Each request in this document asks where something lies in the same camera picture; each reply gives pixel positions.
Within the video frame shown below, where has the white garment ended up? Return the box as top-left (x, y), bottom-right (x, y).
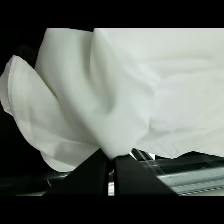
top-left (0, 27), bottom-right (224, 173)

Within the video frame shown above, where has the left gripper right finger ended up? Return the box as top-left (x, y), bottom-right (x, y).
top-left (113, 154), bottom-right (178, 197)

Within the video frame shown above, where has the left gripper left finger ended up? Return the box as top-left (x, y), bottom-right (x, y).
top-left (45, 148), bottom-right (110, 197)

